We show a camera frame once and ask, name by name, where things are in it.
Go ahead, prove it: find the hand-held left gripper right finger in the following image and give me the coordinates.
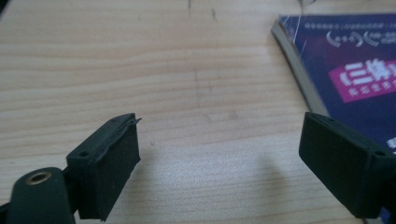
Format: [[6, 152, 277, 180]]
[[298, 111, 396, 219]]

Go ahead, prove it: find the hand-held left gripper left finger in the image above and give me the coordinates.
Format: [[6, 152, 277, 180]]
[[65, 112, 142, 222]]

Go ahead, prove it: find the purple book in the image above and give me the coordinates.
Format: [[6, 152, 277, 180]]
[[270, 12, 396, 224]]

